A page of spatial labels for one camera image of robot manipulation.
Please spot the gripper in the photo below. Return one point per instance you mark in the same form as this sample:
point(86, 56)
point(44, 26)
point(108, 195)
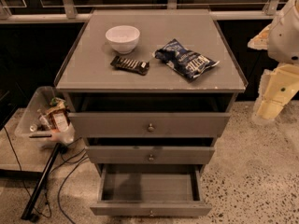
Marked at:
point(285, 37)

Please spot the grey bottom drawer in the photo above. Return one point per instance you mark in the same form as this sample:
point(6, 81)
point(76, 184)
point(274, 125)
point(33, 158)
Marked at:
point(150, 190)

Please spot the grey drawer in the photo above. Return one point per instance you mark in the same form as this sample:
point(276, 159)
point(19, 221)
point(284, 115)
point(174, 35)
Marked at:
point(150, 190)
point(150, 150)
point(149, 115)

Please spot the grey drawer cabinet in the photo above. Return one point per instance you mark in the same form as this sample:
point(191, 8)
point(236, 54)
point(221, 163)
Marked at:
point(87, 70)

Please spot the grey top drawer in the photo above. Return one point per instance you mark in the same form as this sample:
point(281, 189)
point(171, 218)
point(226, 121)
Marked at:
point(149, 115)

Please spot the grey middle drawer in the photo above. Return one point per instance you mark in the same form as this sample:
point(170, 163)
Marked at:
point(150, 150)

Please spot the blue chip bag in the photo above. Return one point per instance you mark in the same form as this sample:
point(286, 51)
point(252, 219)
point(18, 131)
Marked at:
point(188, 63)

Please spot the black candy bar wrapper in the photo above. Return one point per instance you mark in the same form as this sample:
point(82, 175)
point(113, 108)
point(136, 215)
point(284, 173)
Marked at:
point(131, 65)

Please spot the white ceramic bowl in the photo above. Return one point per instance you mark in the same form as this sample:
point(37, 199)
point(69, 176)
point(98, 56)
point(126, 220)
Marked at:
point(123, 38)

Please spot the metal window railing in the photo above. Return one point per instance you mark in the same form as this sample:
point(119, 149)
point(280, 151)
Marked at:
point(65, 11)

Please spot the brown snack packet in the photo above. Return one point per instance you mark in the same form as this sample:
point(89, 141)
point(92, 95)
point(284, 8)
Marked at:
point(54, 117)

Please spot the clear plastic bin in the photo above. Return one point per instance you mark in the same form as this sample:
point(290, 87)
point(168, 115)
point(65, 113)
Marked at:
point(35, 128)

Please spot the black metal pole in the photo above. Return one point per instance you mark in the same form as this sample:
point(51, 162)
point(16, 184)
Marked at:
point(28, 210)

